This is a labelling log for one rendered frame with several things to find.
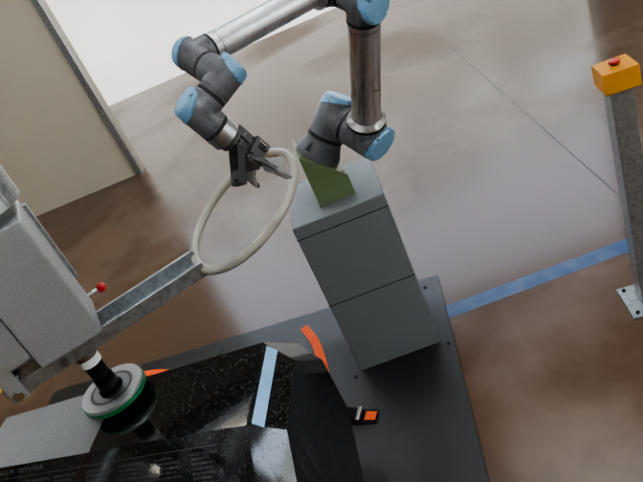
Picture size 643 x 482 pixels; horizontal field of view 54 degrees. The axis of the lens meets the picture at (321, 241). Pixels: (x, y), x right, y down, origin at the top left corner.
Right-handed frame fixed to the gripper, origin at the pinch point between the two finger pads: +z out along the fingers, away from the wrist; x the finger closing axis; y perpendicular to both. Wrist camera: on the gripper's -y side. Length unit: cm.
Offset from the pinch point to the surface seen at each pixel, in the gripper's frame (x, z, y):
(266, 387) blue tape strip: 13, 32, -51
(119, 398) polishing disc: 53, 9, -65
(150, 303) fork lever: 39, -2, -38
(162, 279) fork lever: 45, 1, -27
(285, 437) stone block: 3, 37, -63
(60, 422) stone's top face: 79, 6, -76
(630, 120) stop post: -64, 85, 74
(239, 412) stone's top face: 12, 26, -61
